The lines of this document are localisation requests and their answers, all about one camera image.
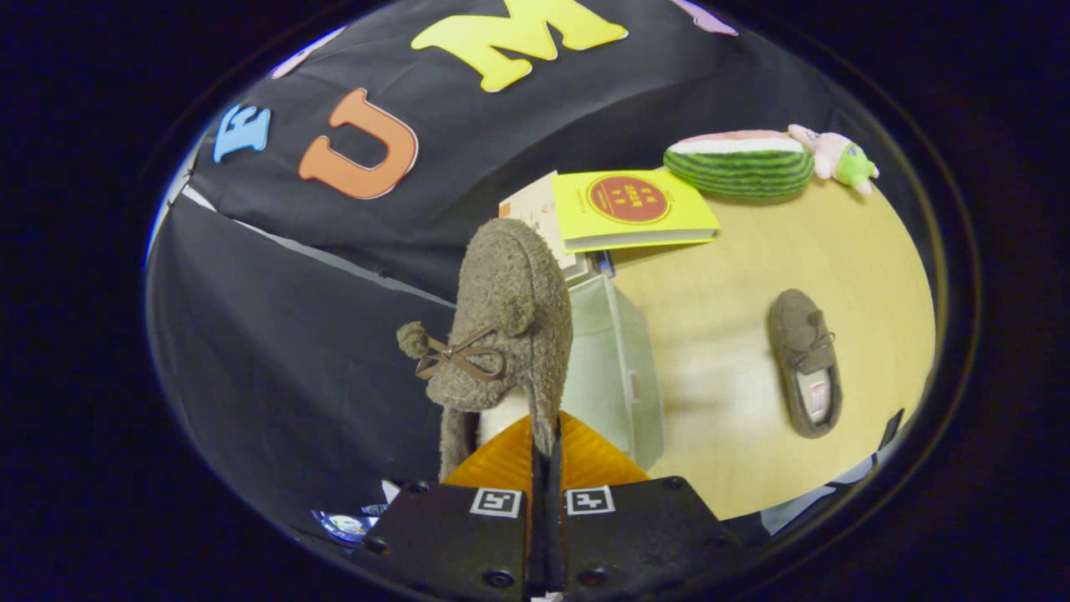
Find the grey-green fabric storage box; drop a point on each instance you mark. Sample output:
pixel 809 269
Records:
pixel 614 368

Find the beige book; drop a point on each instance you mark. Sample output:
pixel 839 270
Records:
pixel 535 209

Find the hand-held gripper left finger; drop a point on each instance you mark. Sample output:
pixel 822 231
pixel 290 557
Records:
pixel 451 543

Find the yellow book with red circle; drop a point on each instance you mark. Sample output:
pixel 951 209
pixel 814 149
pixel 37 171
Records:
pixel 627 205

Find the watermelon slice plush toy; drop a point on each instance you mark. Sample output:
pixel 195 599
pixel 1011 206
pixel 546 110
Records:
pixel 740 171

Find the brown fuzzy shoe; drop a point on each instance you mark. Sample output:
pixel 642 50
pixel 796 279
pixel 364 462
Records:
pixel 510 276
pixel 798 334

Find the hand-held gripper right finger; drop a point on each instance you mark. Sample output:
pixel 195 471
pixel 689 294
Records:
pixel 644 543

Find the white panel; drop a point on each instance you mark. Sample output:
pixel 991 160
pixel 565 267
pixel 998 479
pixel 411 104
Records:
pixel 390 491

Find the pink and green plush toy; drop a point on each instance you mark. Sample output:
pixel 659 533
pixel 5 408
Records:
pixel 840 159

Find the blue printed packet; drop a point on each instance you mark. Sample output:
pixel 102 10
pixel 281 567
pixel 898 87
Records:
pixel 343 525

